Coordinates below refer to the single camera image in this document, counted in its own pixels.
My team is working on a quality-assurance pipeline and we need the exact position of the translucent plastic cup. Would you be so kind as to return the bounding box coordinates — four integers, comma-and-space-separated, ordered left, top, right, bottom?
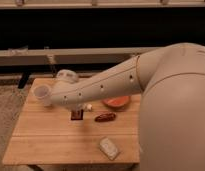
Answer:
32, 85, 51, 107

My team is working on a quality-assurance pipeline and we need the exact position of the brown sausage toy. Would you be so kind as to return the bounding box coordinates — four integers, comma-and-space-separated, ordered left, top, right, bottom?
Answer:
95, 113, 116, 122

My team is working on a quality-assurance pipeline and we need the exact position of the dark red eraser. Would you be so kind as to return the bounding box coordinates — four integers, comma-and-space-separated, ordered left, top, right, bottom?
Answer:
72, 111, 81, 120

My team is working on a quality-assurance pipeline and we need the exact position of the white sponge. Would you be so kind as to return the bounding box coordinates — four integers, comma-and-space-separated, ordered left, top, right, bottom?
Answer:
99, 137, 120, 160

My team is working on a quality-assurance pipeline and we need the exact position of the grey metal rail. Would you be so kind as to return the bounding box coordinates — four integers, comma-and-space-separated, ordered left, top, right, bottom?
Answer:
0, 46, 164, 67

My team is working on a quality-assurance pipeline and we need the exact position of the wooden table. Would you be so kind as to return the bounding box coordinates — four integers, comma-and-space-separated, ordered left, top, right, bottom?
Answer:
1, 77, 144, 166

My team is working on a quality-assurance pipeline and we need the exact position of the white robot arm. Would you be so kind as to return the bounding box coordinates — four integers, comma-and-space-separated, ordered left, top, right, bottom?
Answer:
51, 43, 205, 171

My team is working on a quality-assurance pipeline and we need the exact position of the orange bowl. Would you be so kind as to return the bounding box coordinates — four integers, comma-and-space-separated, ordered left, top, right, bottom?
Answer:
102, 96, 130, 108

